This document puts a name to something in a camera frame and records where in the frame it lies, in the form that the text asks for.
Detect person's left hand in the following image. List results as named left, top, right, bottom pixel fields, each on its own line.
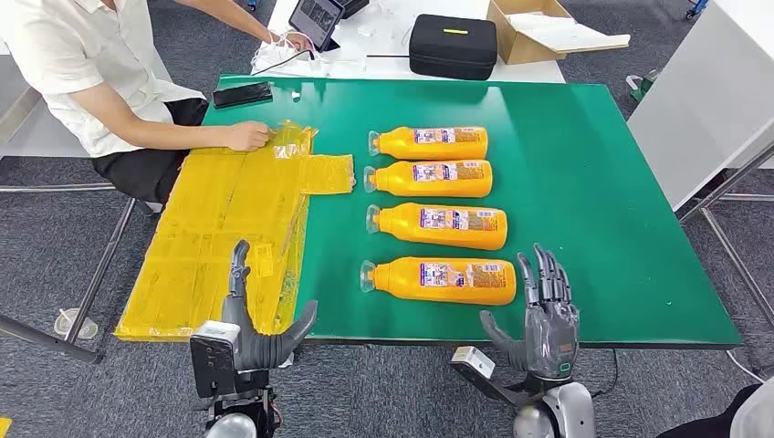
left=270, top=30, right=316, bottom=55

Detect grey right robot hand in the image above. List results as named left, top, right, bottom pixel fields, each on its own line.
left=479, top=243, right=581, bottom=382

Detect person's right hand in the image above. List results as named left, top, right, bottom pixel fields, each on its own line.
left=222, top=120, right=271, bottom=153

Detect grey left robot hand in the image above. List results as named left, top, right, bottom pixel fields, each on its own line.
left=220, top=239, right=319, bottom=371

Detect orange detergent bottle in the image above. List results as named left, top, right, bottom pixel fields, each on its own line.
left=360, top=256, right=518, bottom=308
left=368, top=126, right=489, bottom=162
left=363, top=159, right=494, bottom=200
left=365, top=202, right=509, bottom=252

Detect black tablet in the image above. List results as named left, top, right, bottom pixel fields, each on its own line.
left=288, top=0, right=346, bottom=53

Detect black smartphone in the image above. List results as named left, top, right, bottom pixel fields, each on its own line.
left=212, top=80, right=275, bottom=110

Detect black device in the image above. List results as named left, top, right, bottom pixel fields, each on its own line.
left=330, top=0, right=371, bottom=19

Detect yellow taped cardboard mat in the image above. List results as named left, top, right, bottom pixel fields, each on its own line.
left=113, top=120, right=356, bottom=345

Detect black carrying case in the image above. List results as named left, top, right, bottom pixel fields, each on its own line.
left=408, top=14, right=499, bottom=81

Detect person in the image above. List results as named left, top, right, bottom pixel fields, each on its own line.
left=655, top=377, right=774, bottom=438
left=0, top=0, right=316, bottom=207

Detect clear plastic lid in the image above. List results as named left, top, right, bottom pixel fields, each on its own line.
left=53, top=308, right=99, bottom=340

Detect brown cardboard box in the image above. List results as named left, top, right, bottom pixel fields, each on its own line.
left=486, top=0, right=632, bottom=66

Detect green plastic object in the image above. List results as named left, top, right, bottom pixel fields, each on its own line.
left=625, top=69, right=660, bottom=104

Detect white foam sheet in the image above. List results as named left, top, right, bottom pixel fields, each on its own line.
left=507, top=12, right=632, bottom=55

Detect white table with metal legs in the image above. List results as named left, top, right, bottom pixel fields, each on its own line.
left=626, top=0, right=774, bottom=332

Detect black cable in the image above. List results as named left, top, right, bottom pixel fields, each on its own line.
left=250, top=49, right=317, bottom=78

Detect white cable bundle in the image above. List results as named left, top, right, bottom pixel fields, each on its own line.
left=249, top=28, right=335, bottom=78

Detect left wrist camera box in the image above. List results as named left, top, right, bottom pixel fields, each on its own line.
left=189, top=320, right=242, bottom=399

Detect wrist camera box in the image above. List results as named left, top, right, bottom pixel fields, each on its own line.
left=189, top=320, right=242, bottom=399
left=450, top=345, right=498, bottom=382

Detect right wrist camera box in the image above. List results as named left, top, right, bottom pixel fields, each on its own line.
left=450, top=345, right=498, bottom=382

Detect grey metal table frame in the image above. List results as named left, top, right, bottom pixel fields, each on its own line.
left=0, top=54, right=141, bottom=365

